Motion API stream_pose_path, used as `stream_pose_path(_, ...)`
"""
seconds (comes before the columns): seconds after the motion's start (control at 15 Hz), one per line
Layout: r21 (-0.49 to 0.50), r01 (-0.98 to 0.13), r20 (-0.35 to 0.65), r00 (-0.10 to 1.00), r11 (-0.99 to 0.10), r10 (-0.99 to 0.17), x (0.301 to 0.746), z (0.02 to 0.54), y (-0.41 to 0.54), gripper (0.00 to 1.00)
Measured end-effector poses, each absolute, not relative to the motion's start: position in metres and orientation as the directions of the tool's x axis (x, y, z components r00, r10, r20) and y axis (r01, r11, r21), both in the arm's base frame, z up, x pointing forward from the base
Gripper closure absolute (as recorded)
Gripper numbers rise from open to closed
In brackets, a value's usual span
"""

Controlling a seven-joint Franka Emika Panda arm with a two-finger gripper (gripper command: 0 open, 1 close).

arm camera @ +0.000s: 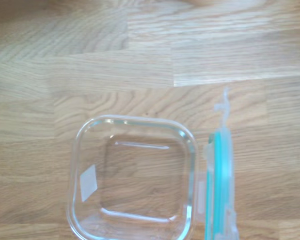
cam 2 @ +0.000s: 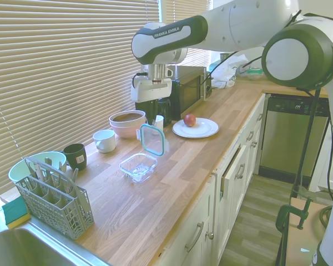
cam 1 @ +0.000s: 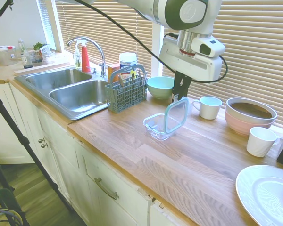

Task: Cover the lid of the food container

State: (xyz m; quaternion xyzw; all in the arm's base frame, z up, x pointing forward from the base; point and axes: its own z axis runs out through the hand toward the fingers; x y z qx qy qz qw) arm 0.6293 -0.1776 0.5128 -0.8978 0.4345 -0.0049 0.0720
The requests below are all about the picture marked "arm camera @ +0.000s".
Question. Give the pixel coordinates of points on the clear lid with teal seal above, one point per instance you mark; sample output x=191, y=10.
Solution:
x=222, y=175

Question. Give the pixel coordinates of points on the clear glass food container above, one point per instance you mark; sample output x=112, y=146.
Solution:
x=140, y=175

